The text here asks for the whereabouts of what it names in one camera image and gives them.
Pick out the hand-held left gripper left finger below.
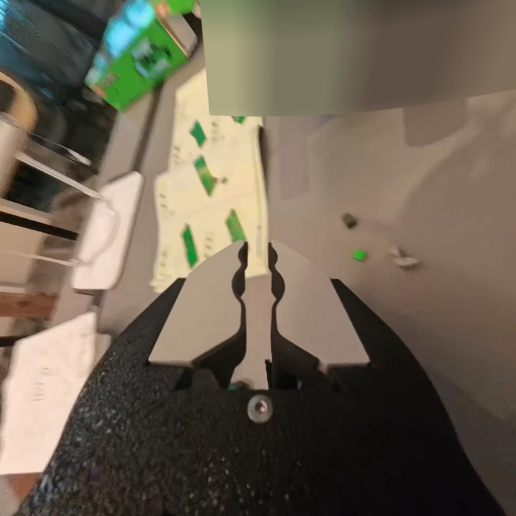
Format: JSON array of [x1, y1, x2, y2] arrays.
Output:
[[148, 241, 249, 390]]

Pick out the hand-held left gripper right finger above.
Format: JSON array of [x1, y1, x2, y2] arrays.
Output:
[[267, 241, 371, 390]]

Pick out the grey desk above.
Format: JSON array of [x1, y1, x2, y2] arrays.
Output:
[[69, 60, 516, 464]]

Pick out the open instruction booklet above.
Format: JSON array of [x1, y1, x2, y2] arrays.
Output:
[[149, 72, 269, 293]]

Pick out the clear plastic bag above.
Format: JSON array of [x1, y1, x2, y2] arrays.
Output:
[[77, 193, 122, 264]]

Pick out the white paper sheets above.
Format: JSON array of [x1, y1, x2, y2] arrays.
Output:
[[0, 310, 112, 478]]

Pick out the green toy set box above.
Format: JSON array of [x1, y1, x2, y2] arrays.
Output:
[[84, 0, 199, 112]]

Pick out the small white bracket piece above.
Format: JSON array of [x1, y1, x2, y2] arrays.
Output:
[[388, 245, 421, 269]]

